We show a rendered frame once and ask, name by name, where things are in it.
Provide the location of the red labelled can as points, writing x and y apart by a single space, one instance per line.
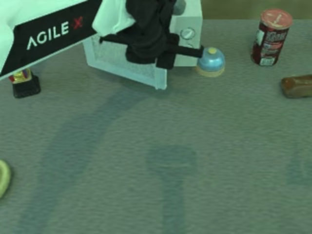
270 39

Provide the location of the brown bread loaf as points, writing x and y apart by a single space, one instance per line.
298 86

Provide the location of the white toy appliance with knob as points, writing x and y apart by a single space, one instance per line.
190 22

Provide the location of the round white dial knob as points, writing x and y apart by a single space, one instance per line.
187 33

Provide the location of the blue service bell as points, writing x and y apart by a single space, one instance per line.
211 61

